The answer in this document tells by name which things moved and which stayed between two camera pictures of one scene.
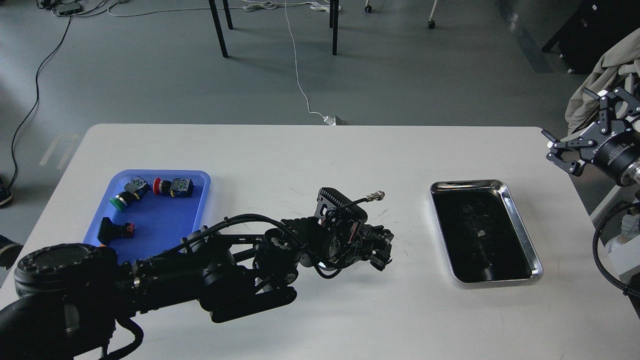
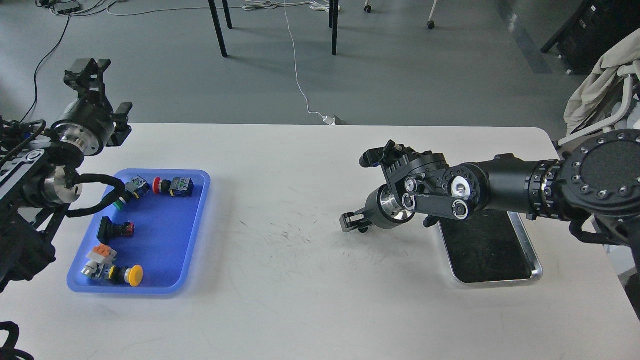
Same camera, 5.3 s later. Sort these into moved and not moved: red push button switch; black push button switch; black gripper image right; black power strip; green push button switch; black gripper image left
Moved: black gripper image right; black gripper image left
Not moved: green push button switch; black push button switch; black power strip; red push button switch
